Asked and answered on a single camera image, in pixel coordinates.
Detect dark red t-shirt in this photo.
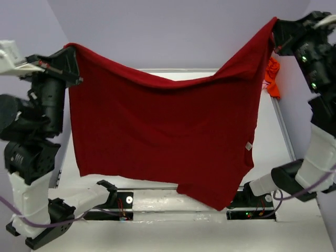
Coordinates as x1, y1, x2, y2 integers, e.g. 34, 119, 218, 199
69, 18, 277, 211

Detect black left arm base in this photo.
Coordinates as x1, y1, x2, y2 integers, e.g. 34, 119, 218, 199
84, 191, 134, 221

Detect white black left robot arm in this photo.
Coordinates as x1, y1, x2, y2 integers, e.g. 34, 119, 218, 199
1, 40, 117, 250

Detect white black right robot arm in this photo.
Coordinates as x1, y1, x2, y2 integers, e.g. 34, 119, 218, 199
243, 11, 335, 202

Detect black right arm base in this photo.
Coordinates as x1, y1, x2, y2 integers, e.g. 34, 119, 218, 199
226, 191, 276, 221

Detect orange t-shirt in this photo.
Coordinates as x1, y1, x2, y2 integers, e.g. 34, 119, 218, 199
263, 57, 280, 100

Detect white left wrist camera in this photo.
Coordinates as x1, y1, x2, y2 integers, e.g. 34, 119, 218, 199
1, 40, 45, 77

